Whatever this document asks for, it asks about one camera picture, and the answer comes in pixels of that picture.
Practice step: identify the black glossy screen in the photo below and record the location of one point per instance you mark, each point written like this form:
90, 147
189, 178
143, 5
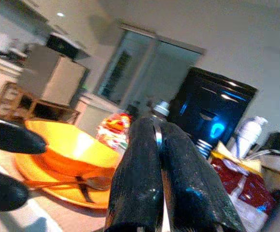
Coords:
210, 106

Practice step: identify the black box appliance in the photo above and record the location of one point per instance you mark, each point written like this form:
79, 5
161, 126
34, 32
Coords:
276, 141

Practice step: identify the white plastic bottle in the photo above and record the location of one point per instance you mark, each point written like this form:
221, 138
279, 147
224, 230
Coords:
248, 135

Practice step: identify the silver metal spoon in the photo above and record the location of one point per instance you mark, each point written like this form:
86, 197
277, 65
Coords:
99, 183

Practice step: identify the red packaging box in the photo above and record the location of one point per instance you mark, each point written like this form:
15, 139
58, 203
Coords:
248, 188

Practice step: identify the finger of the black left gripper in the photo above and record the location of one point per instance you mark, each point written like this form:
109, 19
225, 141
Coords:
2, 193
12, 137

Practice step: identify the red yellow snack bag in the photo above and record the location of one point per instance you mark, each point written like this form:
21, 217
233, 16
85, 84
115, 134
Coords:
113, 131

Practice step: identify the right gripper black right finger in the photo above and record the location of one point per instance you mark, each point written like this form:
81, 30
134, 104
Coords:
193, 183

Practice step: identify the round ceiling light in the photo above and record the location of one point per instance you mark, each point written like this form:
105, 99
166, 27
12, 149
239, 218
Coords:
60, 14

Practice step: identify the black range hood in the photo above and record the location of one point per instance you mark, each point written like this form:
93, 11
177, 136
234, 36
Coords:
62, 47

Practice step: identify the dark bottle with silver cap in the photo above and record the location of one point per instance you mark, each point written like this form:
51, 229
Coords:
161, 109

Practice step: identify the frosted glass sliding door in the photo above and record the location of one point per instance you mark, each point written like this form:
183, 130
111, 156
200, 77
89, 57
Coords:
152, 70

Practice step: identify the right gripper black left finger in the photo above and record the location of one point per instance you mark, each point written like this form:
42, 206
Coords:
135, 174

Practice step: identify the orange plate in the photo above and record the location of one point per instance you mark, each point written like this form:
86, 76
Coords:
58, 191

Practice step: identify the silver ribbed coil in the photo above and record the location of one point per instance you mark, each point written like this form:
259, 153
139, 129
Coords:
204, 148

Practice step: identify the wooden open shelf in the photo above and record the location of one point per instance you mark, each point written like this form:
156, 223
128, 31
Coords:
33, 108

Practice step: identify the orange bowl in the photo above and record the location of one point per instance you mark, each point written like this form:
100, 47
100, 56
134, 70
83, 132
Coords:
77, 149

